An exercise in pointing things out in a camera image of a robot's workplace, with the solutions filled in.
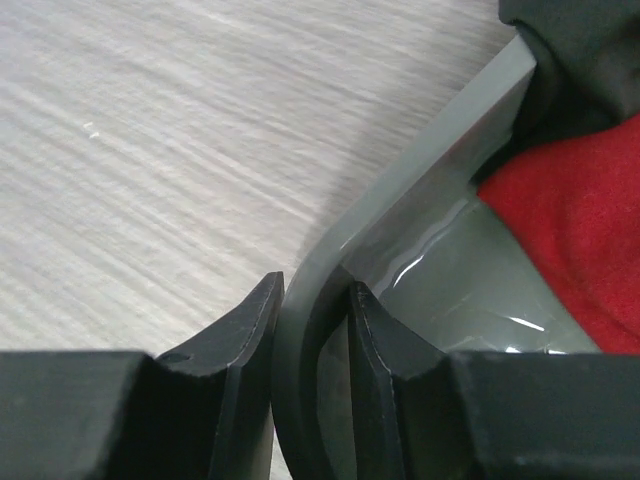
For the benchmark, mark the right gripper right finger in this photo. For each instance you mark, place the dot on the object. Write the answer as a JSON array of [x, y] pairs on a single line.
[[420, 413]]

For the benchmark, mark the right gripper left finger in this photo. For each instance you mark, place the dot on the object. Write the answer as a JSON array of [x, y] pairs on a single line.
[[199, 411]]

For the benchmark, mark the grey plastic bin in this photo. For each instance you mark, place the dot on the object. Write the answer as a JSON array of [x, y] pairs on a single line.
[[434, 256]]

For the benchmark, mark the red t-shirt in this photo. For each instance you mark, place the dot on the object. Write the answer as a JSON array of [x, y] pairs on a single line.
[[573, 206]]

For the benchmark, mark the black t-shirt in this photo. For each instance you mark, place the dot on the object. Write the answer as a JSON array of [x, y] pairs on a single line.
[[586, 78]]

